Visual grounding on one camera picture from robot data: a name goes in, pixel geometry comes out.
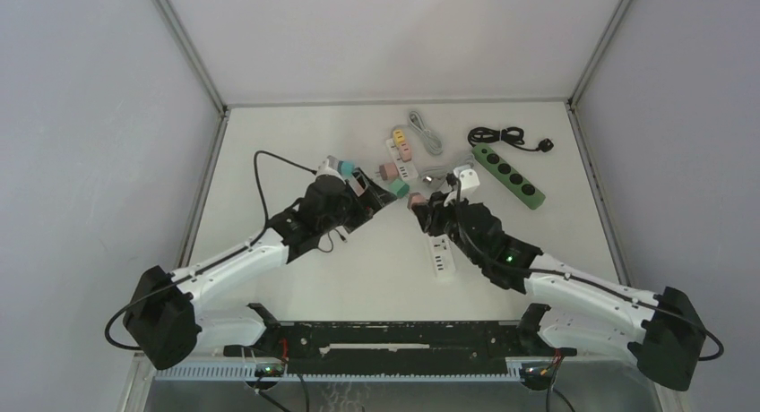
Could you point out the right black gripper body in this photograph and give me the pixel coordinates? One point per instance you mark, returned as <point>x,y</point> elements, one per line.
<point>444,218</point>

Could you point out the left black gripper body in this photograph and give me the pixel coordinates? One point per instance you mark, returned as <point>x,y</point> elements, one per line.
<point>344,214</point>

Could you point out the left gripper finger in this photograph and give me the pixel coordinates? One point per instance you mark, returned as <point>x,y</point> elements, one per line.
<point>363,186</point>
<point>369,210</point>

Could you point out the pink charger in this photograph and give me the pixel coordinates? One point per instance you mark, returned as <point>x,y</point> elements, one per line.
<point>415,199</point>
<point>388,172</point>

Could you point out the white power strip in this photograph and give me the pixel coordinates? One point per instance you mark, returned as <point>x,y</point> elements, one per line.
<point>405,167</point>
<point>440,252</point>

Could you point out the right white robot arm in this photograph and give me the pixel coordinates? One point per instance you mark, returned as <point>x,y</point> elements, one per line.
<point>661,334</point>

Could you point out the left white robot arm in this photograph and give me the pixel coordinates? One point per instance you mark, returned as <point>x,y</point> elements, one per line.
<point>170,314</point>

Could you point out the teal blue charger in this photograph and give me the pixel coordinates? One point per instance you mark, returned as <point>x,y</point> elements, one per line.
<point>345,168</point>

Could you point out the green charger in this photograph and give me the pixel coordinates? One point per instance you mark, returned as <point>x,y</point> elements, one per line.
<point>399,188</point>

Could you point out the yellow charger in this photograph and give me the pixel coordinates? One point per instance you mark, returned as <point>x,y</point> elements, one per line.
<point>398,137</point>

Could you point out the green power strip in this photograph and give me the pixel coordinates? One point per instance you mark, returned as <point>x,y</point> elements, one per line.
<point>507,175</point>

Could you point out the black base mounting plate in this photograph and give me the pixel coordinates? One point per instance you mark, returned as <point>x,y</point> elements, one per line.
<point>443,348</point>

